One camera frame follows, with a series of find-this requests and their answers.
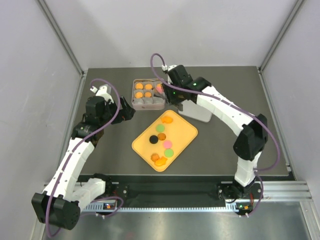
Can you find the chocolate chip cookie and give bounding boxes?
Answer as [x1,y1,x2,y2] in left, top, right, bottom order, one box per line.
[157,132,167,141]

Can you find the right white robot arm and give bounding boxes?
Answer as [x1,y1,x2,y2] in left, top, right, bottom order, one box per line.
[161,65,268,199]

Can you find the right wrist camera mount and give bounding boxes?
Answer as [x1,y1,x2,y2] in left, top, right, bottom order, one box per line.
[161,64,177,74]

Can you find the round biscuit cookie top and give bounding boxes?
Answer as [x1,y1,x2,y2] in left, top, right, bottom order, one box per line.
[144,83,153,90]

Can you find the silver tin lid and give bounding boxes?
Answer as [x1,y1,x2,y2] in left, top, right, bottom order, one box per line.
[177,100,212,123]

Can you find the round biscuit cookie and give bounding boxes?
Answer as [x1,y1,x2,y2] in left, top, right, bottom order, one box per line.
[144,83,153,90]
[134,91,144,99]
[135,82,144,90]

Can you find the black sandwich cookie left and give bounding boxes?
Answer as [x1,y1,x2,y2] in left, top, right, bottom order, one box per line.
[149,135,159,144]

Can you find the pink sandwich cookie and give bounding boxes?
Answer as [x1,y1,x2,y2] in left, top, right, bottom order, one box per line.
[163,140,173,149]
[156,85,164,94]

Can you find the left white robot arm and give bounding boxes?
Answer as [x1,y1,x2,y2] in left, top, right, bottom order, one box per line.
[31,93,135,230]

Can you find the fish shaped cookie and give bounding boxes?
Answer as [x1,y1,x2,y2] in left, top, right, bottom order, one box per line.
[154,156,168,167]
[161,116,173,124]

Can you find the fish shaped cookie bottom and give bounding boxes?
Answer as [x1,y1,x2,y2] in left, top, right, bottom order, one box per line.
[154,156,168,167]

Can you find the yellow plastic tray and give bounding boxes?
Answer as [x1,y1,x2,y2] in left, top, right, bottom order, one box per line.
[131,110,198,172]

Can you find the green sandwich cookie bottom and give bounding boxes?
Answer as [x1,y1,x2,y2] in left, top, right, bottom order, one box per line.
[164,148,174,158]

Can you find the fish shaped cookie top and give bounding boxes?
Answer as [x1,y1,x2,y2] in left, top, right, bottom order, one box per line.
[161,116,173,124]

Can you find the swirl cookie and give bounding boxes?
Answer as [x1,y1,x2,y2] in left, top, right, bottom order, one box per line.
[150,153,160,162]
[144,91,153,98]

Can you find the green sandwich cookie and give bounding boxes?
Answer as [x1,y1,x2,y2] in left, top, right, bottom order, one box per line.
[156,124,165,133]
[164,148,174,158]

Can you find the aluminium frame rail front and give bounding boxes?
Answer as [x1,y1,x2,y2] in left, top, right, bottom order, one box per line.
[82,181,312,215]

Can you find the green sandwich cookie top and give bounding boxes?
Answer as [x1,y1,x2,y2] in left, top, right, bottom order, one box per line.
[156,124,165,133]

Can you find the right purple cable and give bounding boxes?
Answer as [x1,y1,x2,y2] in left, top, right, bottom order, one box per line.
[150,52,281,218]

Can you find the swirl cookie bottom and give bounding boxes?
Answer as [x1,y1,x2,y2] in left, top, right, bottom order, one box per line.
[150,153,160,162]

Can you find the pink cookie tin box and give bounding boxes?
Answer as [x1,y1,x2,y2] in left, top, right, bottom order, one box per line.
[131,78,165,111]

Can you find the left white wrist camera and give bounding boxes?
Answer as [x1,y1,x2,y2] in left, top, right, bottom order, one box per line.
[90,84,112,101]

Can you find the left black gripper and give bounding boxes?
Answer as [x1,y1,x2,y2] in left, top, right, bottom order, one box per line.
[99,95,135,127]

